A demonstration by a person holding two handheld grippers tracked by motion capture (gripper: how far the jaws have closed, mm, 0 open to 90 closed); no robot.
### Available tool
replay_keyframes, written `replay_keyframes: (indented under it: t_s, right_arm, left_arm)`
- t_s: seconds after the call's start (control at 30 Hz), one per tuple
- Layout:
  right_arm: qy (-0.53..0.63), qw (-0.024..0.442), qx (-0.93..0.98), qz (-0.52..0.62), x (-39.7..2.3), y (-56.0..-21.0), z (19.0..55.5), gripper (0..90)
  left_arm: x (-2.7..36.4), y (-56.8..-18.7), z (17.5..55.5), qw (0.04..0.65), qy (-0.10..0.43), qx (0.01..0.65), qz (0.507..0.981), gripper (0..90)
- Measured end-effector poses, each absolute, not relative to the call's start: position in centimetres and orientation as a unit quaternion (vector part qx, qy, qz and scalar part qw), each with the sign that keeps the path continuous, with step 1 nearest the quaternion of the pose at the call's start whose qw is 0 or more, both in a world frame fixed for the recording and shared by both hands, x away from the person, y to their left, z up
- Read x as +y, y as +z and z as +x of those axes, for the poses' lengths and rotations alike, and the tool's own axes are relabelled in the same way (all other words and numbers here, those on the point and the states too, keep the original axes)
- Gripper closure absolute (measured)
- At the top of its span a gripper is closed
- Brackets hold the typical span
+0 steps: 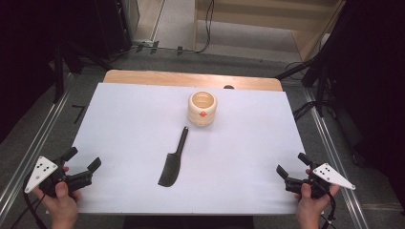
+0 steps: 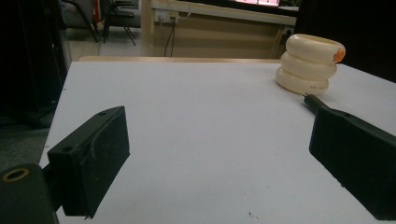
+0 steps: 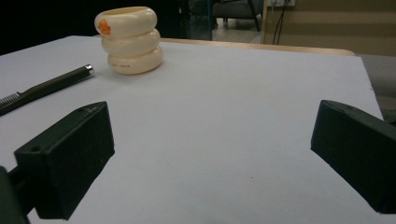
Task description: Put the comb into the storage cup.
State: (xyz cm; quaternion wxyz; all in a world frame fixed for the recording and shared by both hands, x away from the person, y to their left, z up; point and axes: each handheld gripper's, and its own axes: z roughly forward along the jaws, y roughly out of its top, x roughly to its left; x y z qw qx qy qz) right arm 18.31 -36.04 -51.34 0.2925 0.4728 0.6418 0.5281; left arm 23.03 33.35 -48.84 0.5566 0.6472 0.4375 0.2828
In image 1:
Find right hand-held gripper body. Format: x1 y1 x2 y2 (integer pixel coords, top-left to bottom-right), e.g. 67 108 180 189
284 162 356 200

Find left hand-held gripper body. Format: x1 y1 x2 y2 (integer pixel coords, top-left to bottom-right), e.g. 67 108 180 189
24 155 94 198

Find black spatula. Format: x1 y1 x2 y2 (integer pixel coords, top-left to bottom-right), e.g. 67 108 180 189
157 126 189 188

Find cream ribbed utensil holder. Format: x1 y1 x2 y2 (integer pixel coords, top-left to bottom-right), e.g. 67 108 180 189
186 91 218 128

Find person's right hand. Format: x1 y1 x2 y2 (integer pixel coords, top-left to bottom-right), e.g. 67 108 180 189
294 168 341 222

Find person's left hand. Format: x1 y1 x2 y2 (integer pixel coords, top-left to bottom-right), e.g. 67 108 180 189
32 165 82 223

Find white board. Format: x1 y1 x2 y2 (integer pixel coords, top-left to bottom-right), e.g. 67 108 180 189
46 82 324 216

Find black stand with legs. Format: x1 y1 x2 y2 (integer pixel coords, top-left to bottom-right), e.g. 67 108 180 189
275 44 333 118

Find black tripod stand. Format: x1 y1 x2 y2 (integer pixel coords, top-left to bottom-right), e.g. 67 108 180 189
52 34 113 104

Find wooden table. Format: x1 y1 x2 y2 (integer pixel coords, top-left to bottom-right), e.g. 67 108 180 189
102 69 284 93

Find black curtain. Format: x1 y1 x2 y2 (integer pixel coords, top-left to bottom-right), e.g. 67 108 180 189
0 0 99 144
318 0 405 208

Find person's dark clothing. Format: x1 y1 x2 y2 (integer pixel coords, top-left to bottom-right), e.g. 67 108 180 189
122 215 256 229

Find black equipment cabinet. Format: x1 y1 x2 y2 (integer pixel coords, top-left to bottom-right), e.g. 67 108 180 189
92 0 141 61

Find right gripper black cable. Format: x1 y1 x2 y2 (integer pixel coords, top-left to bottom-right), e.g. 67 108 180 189
319 185 338 229

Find metal floor rail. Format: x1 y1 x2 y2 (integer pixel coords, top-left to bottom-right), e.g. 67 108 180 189
301 87 371 229
0 73 78 223

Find black floor cables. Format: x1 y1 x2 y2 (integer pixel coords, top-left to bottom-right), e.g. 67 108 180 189
291 100 319 123

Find left gripper thick black cable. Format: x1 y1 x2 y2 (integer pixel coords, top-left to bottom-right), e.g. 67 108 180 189
22 176 49 229

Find left gripper thin black cable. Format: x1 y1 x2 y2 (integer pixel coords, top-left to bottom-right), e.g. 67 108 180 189
10 194 46 229

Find hanging black cable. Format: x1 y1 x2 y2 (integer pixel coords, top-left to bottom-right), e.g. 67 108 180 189
194 0 215 54

